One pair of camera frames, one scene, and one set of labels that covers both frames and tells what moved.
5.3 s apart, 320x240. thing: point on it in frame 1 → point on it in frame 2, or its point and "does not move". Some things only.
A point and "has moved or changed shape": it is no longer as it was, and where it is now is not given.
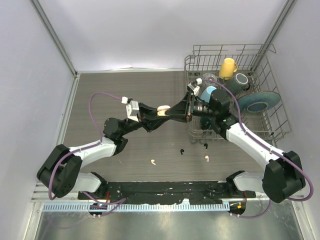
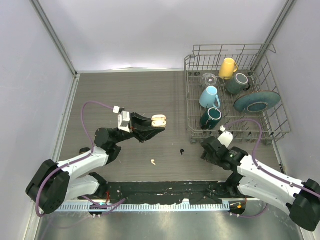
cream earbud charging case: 161,110 has moved or changed shape
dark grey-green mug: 238,83 does not move
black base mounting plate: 167,192 does not move
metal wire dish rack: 228,81 does not move
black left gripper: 149,119 → 141,127
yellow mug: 227,67 does not move
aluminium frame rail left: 68,109 does not move
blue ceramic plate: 258,101 does not move
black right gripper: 179,111 → 206,155
